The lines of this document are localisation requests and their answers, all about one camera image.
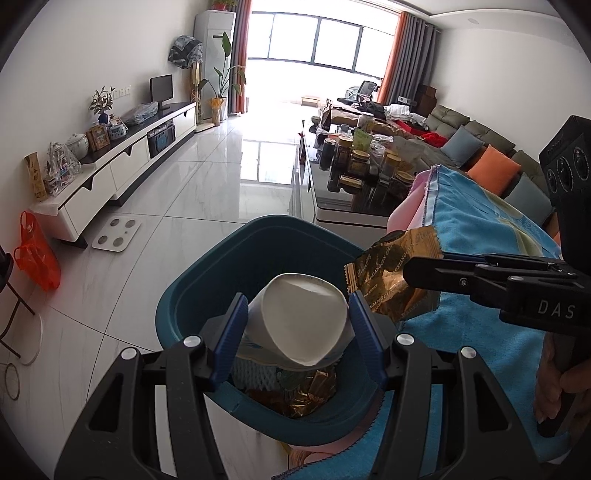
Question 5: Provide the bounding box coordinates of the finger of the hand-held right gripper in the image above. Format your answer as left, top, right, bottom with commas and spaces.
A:
403, 256, 514, 302
478, 252, 580, 278

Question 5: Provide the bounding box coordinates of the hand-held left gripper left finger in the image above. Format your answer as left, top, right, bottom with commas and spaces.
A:
54, 292, 250, 480

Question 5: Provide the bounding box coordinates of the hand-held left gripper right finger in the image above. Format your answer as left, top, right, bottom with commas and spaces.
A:
348, 291, 541, 480

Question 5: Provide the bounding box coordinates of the white foam fruit net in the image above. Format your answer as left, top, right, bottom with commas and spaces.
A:
231, 355, 283, 394

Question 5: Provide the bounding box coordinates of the white paper cup blue print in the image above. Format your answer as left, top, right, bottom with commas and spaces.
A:
235, 273, 356, 371

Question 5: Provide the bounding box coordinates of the teal plastic bin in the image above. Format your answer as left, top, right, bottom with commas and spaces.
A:
156, 215, 399, 446

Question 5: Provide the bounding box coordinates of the person's right hand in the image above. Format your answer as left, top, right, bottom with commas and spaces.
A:
534, 332, 574, 424

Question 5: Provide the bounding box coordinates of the blue cushion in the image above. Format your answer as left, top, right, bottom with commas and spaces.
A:
503, 173, 555, 227
441, 126, 486, 167

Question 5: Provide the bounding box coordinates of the blue printed blanket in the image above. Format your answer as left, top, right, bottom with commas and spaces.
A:
272, 165, 573, 480

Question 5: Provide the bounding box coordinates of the grey-green sofa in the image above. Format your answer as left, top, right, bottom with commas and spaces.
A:
323, 104, 562, 232

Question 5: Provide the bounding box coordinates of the group of dark jars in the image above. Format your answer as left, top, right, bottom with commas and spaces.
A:
318, 124, 416, 200

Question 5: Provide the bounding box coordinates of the black glass coffee table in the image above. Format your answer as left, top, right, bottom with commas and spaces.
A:
291, 120, 416, 228

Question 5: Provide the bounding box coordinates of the white bathroom scale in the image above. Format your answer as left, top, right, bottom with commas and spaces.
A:
91, 217, 144, 254

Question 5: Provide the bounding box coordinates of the brown wooden cabinet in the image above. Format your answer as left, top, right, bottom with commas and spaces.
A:
413, 84, 437, 112

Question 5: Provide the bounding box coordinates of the white TV cabinet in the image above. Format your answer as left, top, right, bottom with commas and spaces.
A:
30, 102, 198, 250

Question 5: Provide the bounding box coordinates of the black office chair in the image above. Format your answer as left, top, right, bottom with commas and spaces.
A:
337, 80, 382, 105

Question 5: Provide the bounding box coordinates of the orange plastic bag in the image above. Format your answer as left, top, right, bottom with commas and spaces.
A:
13, 211, 62, 292

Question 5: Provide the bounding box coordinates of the grey and orange curtain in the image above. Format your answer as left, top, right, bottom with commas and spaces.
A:
379, 11, 441, 107
228, 0, 254, 116

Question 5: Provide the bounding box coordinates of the clear plastic bag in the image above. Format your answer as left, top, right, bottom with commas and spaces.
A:
122, 102, 160, 126

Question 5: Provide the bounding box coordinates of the black metal stand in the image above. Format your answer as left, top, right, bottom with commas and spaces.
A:
0, 244, 36, 359

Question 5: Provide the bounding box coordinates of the clear bag with items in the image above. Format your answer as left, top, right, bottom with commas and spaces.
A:
44, 142, 82, 195

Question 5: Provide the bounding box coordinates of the white lidded jar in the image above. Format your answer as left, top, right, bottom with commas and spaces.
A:
65, 133, 90, 160

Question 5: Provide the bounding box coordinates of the tall leafy potted plant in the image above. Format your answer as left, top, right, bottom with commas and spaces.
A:
198, 31, 247, 123

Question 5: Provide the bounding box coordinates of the tall wooden vase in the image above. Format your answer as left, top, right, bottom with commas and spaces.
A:
24, 152, 49, 203

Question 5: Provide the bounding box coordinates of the black monitor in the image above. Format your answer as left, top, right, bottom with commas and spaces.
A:
149, 74, 175, 112

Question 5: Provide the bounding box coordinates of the small plant in vase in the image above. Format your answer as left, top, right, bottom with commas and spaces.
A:
89, 85, 116, 127

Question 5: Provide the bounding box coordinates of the large window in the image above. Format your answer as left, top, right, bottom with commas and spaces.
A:
247, 13, 400, 75

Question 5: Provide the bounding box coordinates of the white standing air conditioner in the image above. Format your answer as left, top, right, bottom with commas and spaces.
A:
193, 10, 237, 126

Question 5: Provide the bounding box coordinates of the cloth-covered standing fan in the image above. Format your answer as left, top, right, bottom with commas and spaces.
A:
167, 34, 204, 135

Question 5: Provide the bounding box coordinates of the white ring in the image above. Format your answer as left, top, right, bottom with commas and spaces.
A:
18, 314, 45, 366

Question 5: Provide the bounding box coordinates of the wooden picture frame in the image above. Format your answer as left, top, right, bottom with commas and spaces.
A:
87, 124, 112, 153

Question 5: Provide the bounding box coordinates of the thin metal ring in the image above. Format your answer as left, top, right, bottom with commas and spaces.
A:
4, 362, 20, 400

